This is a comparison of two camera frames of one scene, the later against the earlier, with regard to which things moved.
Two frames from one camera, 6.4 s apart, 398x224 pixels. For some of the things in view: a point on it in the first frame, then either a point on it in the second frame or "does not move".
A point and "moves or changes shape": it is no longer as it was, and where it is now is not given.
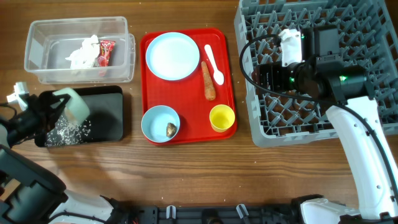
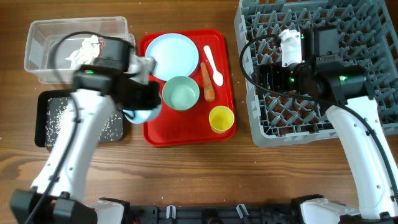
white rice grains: (66, 132) moves or changes shape
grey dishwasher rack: (369, 42) does not move
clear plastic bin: (79, 50) does not move
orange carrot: (209, 85) does not move
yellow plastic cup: (222, 117) does not move
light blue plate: (172, 56) does not move
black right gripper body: (281, 79) does not move
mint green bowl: (76, 111) moves or changes shape
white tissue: (84, 56) does not move
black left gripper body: (30, 121) -> (135, 94)
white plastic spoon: (218, 76) does not move
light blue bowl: (160, 124) -> (141, 116)
